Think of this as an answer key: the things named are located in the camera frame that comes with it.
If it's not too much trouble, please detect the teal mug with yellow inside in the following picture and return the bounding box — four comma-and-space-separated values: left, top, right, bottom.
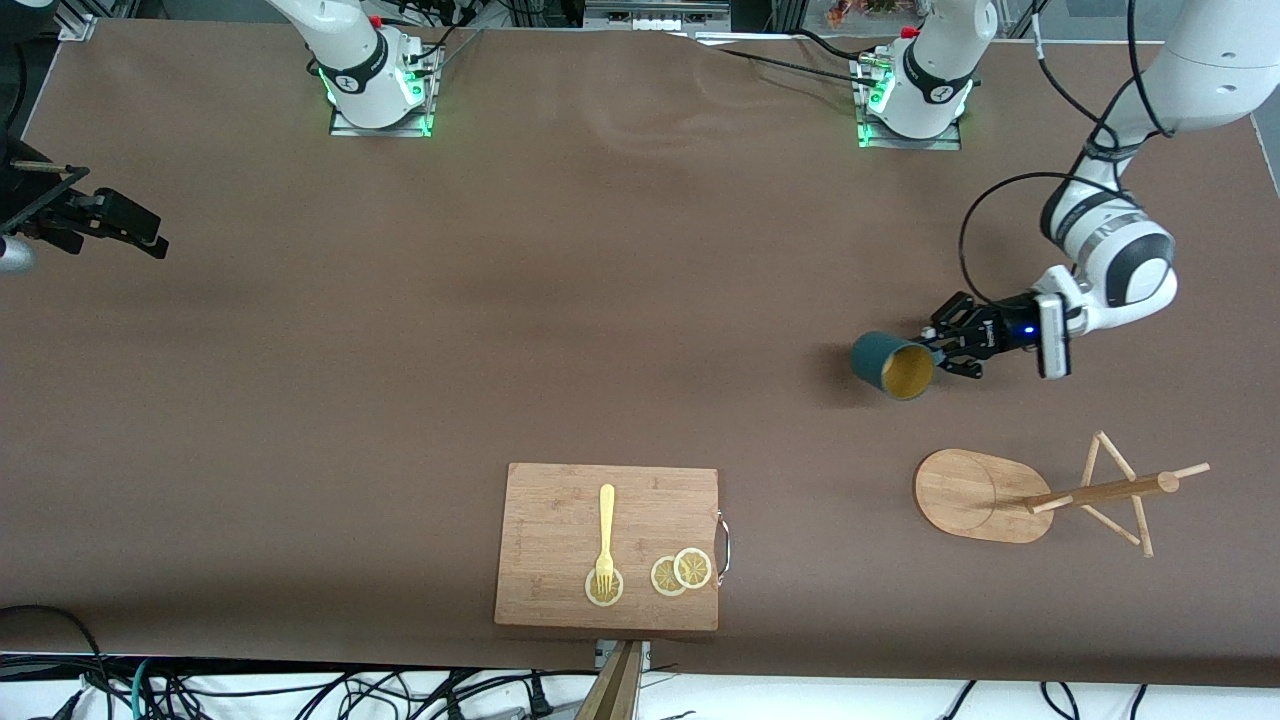
852, 330, 937, 402

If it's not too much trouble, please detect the black table cable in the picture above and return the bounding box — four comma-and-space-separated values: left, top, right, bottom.
690, 28, 901, 86

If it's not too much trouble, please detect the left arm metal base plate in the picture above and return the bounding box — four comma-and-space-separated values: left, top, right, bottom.
857, 55, 963, 151

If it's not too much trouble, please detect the yellow plastic fork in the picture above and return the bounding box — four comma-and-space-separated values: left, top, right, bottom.
595, 484, 617, 597

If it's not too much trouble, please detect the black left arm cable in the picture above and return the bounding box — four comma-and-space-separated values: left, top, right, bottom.
958, 0, 1173, 311

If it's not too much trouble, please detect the grey power strip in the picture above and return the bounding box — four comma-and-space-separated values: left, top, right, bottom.
583, 0, 733, 33

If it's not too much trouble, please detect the wooden mug rack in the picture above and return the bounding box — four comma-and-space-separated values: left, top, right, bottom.
914, 431, 1211, 558

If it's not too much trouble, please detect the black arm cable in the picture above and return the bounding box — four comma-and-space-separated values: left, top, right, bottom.
958, 0, 1173, 311
8, 40, 31, 136

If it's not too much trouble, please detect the bamboo cutting board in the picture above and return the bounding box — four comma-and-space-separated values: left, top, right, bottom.
494, 462, 721, 632

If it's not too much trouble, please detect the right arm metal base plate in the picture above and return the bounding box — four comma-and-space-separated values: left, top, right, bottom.
330, 45, 438, 138

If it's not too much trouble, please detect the black looping floor cable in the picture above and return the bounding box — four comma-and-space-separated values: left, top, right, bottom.
0, 605, 113, 720

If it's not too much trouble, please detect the wooden camera stand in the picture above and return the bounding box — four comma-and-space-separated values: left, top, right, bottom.
575, 640, 651, 720

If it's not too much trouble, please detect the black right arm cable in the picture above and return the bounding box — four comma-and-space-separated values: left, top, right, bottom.
8, 40, 31, 136

